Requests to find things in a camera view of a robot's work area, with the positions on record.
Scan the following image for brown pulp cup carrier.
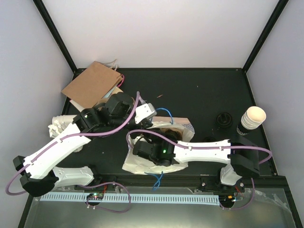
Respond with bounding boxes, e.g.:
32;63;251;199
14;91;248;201
160;128;183;141

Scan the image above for black plastic cup lid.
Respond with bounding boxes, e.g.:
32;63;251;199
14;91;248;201
165;130;182;141

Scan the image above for blue checkered paper bag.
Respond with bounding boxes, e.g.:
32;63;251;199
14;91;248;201
122;107;196;192

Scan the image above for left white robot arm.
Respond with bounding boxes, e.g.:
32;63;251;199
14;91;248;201
13;92;157;197

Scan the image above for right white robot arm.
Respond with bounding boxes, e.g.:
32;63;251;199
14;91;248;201
133;138;260;191

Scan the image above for pink and blue paper bags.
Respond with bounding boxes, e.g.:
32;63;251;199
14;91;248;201
69;74;125;112

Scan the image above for loose black cup lid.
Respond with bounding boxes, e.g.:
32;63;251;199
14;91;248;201
203;136;217;143

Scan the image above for brown kraft paper bag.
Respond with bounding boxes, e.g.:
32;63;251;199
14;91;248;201
62;61;122;108

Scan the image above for small circuit board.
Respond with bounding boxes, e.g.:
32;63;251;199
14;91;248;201
86;193;104;200

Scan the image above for left stack of paper cups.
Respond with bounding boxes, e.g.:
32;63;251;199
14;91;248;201
52;115;76;129

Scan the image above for stack of paper cups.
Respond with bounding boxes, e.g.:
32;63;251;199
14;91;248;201
52;115;76;129
240;106;266;130

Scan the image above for black cup under right stack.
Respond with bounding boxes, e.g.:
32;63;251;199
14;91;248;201
236;122;253;136

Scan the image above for right stack of paper cups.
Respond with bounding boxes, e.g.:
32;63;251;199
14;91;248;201
240;106;266;130

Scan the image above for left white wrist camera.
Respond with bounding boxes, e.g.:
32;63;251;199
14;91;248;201
134;103;157;124

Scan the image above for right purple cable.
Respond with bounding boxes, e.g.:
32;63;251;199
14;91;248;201
125;129;273;211

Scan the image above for purple cable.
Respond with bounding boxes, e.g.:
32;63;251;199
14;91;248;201
125;129;273;211
5;91;141;213

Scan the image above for light blue cable duct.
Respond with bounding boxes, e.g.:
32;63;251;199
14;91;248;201
40;192;219;206

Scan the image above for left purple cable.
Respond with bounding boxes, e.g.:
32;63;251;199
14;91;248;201
5;91;141;213

